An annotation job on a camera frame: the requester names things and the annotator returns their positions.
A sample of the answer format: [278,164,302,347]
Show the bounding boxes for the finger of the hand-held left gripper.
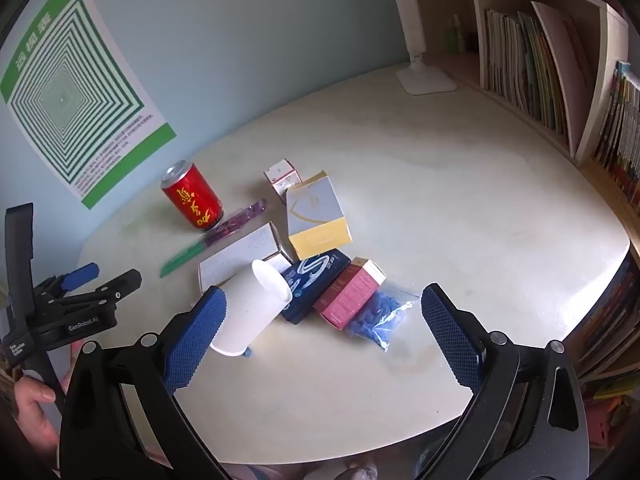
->
[47,268,143,312]
[35,262,100,305]

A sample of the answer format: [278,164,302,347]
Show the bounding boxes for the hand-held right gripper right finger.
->
[395,282,591,480]

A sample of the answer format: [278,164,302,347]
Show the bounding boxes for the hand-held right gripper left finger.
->
[59,285,236,480]

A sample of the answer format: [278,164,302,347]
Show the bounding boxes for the white paper cup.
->
[209,258,293,358]

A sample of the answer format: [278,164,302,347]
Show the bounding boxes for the white carton box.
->
[198,221,295,295]

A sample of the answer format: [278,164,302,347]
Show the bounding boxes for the pink red box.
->
[312,256,387,331]

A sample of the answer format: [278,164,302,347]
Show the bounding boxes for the red drink can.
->
[160,160,224,231]

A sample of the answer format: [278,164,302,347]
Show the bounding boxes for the dark blue box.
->
[280,249,351,325]

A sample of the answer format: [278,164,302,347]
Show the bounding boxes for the yellow grey carton box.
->
[286,171,353,261]

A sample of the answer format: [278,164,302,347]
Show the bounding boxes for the small white red box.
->
[264,158,304,204]

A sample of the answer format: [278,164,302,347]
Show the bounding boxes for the person's left hand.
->
[11,367,73,455]

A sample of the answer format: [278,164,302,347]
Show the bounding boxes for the green plastic strip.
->
[159,237,213,279]

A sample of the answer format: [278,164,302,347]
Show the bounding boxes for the clear bag of blue pieces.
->
[346,282,420,352]

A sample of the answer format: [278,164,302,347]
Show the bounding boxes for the purple plastic wrapper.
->
[202,199,267,246]

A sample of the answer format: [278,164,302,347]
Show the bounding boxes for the stack of books below desk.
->
[570,255,640,391]

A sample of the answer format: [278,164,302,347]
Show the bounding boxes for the white desk lamp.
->
[382,0,459,96]

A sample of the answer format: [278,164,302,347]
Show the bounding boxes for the row of colourful upright books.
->
[592,60,640,196]

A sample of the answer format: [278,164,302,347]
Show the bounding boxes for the row of thin upright books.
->
[481,7,568,136]

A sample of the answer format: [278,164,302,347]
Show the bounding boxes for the large pink folder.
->
[530,1,598,156]

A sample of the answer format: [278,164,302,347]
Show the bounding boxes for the green bottle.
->
[446,14,463,54]

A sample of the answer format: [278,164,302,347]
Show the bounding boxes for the wooden bookshelf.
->
[407,0,640,401]

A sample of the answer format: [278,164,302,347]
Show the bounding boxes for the green striped wall poster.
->
[0,0,178,210]

